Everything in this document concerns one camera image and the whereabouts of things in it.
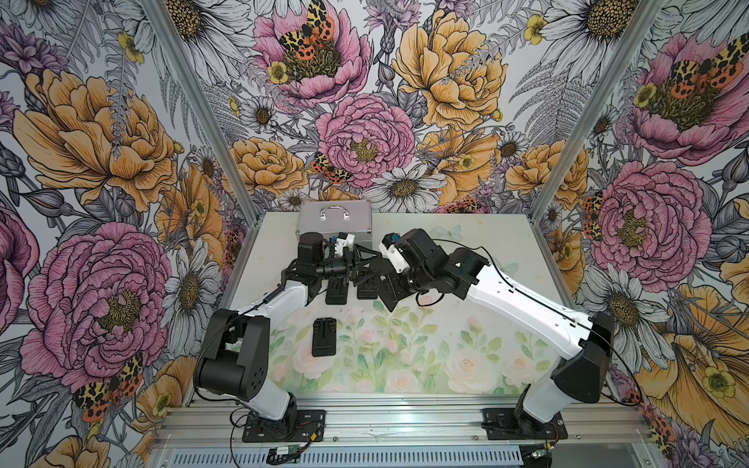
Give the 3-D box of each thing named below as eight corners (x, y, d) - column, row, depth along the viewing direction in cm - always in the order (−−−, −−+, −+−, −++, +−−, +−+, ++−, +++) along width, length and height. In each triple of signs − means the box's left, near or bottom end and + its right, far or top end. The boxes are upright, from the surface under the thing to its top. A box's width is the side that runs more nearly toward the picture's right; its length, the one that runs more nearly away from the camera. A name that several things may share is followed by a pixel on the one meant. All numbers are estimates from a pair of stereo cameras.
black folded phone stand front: (313, 357, 88) (311, 353, 85) (314, 322, 95) (313, 318, 93) (335, 355, 88) (334, 351, 86) (335, 320, 95) (334, 316, 93)
